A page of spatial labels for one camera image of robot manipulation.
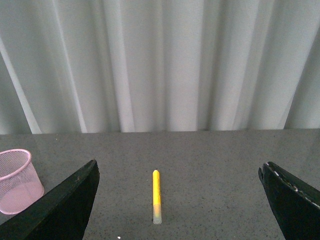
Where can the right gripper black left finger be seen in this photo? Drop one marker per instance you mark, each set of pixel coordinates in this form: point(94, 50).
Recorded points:
point(62, 214)

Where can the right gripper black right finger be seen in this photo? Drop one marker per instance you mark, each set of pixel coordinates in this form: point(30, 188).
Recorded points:
point(294, 203)

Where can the pink mesh cup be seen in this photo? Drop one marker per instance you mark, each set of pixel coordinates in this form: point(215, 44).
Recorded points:
point(20, 185)

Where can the yellow marker pen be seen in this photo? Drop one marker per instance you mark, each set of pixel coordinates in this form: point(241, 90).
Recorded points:
point(156, 198)

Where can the white curtain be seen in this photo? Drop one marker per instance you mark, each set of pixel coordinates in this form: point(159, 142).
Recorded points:
point(92, 66)

